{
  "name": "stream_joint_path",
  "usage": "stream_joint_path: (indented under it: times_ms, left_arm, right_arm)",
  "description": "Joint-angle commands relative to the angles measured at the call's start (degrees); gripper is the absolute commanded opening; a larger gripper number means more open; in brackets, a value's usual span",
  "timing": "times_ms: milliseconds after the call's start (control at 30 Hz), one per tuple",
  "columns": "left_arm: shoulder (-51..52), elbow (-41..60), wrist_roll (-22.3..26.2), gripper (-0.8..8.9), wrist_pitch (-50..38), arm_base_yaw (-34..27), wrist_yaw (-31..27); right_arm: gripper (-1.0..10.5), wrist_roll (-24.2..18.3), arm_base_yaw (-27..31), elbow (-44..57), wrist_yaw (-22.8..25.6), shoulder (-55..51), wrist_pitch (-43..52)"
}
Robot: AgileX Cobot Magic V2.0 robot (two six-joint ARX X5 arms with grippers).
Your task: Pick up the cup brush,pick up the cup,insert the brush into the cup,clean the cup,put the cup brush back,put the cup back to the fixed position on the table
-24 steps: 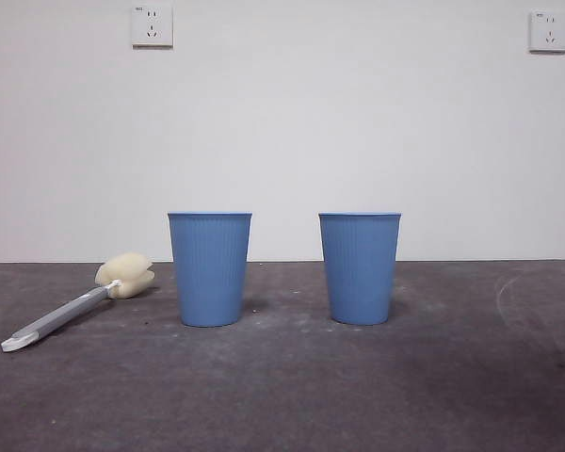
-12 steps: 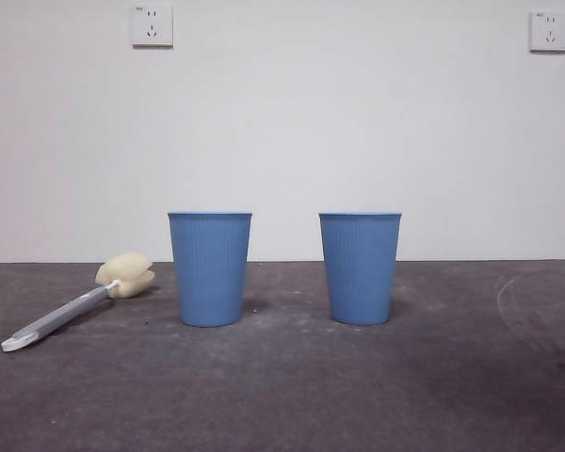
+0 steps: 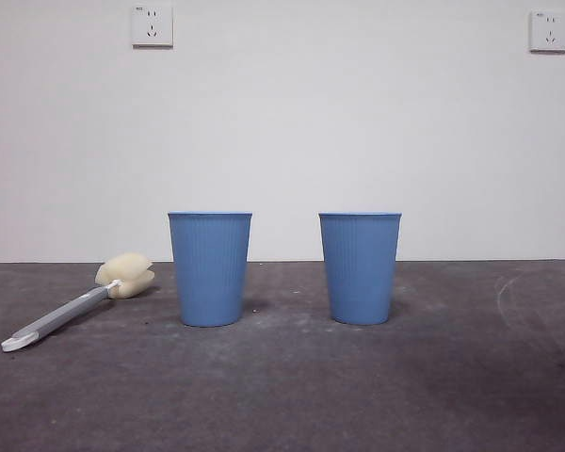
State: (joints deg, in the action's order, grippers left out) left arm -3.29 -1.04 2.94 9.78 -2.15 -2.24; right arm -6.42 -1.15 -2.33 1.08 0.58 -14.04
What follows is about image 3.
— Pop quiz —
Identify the blue ribbed plastic cup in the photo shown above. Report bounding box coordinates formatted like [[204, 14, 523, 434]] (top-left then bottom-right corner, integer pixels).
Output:
[[167, 211, 254, 328], [317, 211, 403, 326]]

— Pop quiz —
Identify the sponge cup brush grey handle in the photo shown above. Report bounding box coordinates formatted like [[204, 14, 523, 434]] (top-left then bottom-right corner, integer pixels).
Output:
[[0, 251, 156, 353]]

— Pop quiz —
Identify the white wall socket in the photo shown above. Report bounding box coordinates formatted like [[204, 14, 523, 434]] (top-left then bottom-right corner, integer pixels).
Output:
[[528, 10, 565, 54], [131, 4, 174, 48]]

